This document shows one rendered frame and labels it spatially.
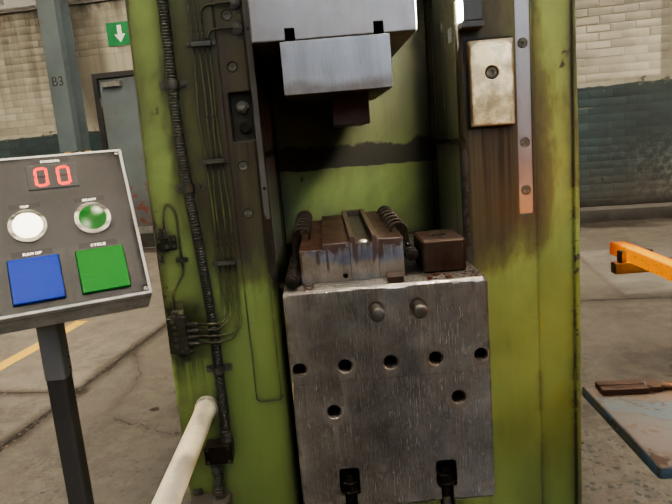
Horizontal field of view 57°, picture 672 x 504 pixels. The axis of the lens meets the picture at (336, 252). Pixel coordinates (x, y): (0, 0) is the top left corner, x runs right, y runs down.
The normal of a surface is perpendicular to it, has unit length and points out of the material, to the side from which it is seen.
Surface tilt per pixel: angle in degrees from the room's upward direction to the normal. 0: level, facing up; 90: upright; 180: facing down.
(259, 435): 90
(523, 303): 90
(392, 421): 90
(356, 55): 90
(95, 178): 60
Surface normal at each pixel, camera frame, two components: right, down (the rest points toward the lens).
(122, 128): -0.15, 0.20
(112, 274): 0.34, -0.37
